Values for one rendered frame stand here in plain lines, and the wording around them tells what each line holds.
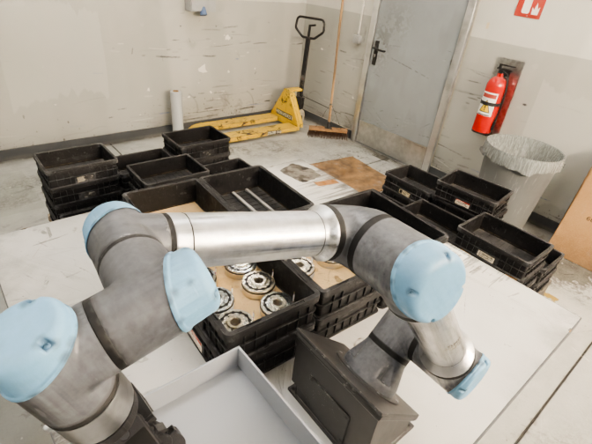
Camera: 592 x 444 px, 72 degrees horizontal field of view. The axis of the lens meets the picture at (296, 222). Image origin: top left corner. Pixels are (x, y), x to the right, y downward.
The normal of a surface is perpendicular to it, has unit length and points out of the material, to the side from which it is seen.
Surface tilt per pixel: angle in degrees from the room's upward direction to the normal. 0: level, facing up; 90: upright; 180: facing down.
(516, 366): 0
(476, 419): 0
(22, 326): 16
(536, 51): 90
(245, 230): 43
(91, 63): 90
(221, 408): 2
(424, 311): 80
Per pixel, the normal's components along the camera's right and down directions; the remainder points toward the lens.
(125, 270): -0.41, -0.60
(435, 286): 0.51, 0.34
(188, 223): 0.46, -0.64
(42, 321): -0.12, -0.72
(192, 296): 0.47, 0.02
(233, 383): 0.11, -0.85
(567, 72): -0.76, 0.28
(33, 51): 0.64, 0.46
